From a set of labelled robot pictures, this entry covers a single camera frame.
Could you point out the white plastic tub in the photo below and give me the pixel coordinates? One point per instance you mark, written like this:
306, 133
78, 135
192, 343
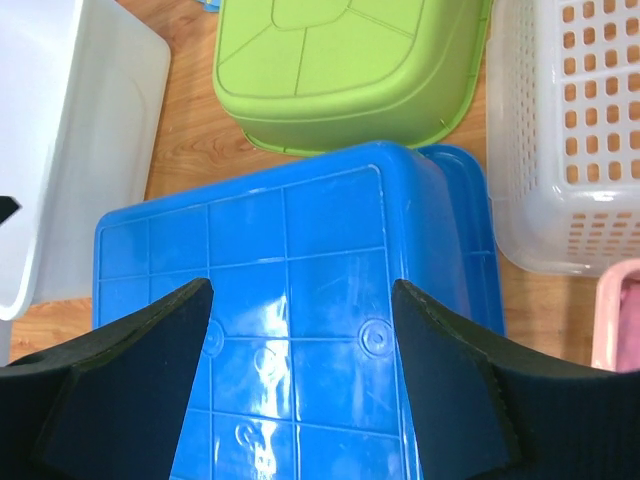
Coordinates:
82, 88

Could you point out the pink towel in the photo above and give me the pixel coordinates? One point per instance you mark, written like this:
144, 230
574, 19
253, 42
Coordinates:
628, 330

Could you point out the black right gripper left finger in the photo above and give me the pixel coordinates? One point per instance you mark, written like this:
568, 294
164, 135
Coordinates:
109, 404

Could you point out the white perforated plastic basket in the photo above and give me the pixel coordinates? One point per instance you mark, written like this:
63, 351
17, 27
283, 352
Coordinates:
562, 94

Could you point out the pink perforated basket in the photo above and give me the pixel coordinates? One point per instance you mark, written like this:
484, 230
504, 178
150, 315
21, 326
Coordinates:
609, 291

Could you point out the blue plastic bin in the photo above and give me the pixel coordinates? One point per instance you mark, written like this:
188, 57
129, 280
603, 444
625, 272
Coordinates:
298, 376

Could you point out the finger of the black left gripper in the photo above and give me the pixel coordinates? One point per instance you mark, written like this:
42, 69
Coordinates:
8, 207

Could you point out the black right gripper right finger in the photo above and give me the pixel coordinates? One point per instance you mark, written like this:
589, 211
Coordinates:
486, 407

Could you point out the green plastic basin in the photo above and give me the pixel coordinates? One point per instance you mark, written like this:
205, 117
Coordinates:
306, 77

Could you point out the blue printed cloth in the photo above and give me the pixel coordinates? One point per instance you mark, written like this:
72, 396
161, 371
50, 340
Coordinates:
212, 6

